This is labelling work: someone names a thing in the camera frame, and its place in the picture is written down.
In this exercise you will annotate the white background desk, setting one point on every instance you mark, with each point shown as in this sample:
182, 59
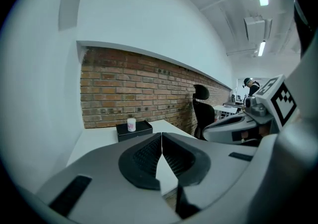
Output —
224, 109

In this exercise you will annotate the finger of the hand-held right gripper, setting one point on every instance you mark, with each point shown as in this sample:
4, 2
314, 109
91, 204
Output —
218, 132

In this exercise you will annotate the grey wall panel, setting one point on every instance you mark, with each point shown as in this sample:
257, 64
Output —
69, 12

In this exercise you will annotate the black office chair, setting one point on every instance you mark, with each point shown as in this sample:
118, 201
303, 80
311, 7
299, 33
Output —
205, 113

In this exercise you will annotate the black flat box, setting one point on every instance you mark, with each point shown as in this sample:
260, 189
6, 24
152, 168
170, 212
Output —
141, 131

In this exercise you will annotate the person's right hand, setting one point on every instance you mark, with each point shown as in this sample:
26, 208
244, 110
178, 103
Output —
261, 130

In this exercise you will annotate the white cotton swab container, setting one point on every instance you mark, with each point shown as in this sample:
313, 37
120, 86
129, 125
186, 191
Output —
131, 125

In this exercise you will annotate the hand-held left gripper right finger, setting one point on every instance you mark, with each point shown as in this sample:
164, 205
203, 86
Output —
218, 166

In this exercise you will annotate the white ceiling air conditioner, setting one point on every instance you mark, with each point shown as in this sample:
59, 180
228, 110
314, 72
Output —
257, 28

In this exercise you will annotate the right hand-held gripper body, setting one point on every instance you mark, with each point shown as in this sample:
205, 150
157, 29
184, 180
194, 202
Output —
272, 94

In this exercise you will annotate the short ceiling light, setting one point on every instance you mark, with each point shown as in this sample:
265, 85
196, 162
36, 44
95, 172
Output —
261, 48

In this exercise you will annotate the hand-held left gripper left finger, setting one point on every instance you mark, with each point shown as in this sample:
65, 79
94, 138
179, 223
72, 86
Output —
104, 183

